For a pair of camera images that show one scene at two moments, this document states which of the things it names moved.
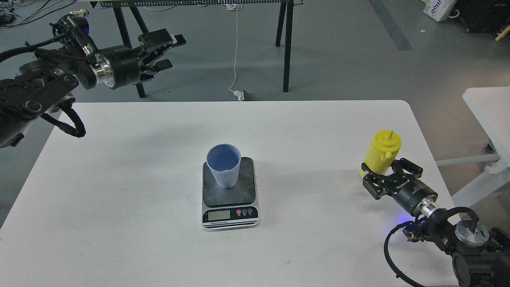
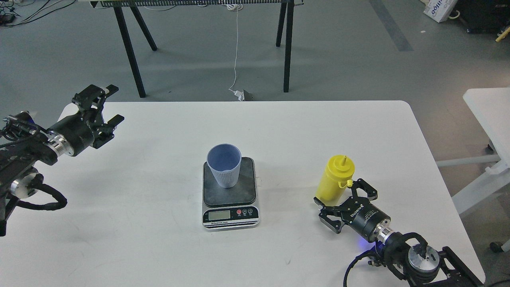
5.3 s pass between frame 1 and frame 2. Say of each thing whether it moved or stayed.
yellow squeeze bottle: moved
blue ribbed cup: stayed
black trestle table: stayed
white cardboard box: stayed
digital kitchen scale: stayed
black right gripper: moved
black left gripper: moved
